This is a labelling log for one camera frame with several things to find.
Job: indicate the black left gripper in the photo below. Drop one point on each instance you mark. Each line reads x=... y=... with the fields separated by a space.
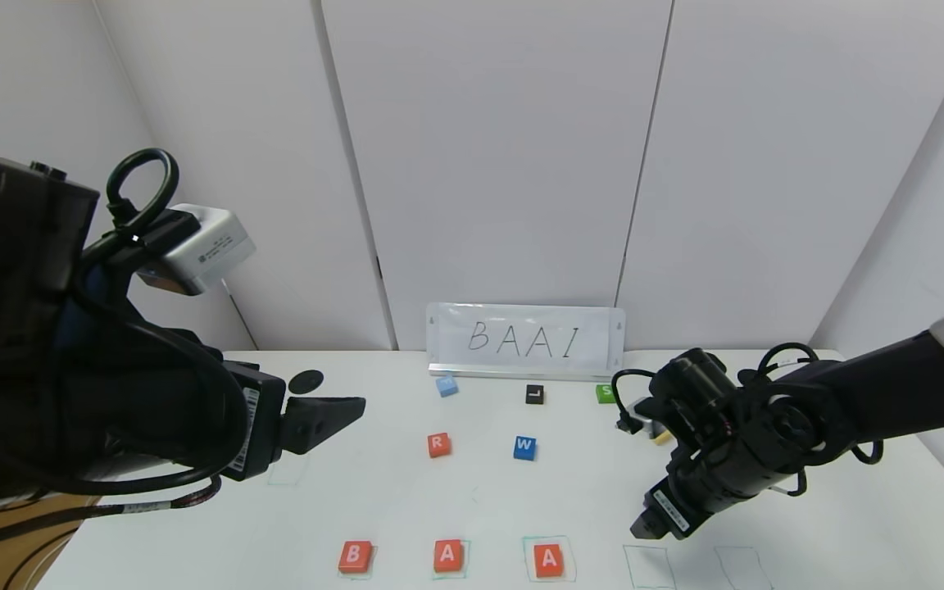
x=254 y=428

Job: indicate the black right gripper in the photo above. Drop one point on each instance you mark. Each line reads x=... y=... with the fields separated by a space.
x=670 y=510

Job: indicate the orange A letter block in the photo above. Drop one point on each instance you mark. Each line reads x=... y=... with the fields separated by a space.
x=448 y=555
x=549 y=560

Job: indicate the orange B letter block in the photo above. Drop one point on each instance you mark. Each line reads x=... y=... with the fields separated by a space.
x=355 y=556

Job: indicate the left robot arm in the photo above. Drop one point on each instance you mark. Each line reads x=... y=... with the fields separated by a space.
x=21 y=328

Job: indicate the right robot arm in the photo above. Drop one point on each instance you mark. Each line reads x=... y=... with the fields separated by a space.
x=832 y=410

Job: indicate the white BAAI sign card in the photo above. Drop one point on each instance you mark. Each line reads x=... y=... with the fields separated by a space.
x=525 y=340

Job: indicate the black round table grommet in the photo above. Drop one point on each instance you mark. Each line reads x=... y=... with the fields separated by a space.
x=306 y=381

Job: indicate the yellow Z letter block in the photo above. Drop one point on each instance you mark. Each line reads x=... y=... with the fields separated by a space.
x=662 y=437

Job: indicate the orange R letter block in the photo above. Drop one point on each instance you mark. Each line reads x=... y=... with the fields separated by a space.
x=439 y=445

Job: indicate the light blue letter block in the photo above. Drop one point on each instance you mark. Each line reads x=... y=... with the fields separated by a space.
x=447 y=386

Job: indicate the green S letter block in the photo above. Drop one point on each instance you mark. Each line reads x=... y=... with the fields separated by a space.
x=604 y=393

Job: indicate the blue W letter block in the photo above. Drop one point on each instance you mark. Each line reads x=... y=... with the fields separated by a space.
x=524 y=447

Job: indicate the black L letter block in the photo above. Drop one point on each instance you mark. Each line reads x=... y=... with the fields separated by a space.
x=534 y=394

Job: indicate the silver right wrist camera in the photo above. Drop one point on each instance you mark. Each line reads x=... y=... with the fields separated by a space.
x=644 y=414

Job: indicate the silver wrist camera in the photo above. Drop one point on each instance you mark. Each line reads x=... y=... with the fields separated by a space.
x=644 y=414
x=201 y=246

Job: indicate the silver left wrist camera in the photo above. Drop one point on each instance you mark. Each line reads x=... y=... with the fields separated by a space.
x=201 y=246

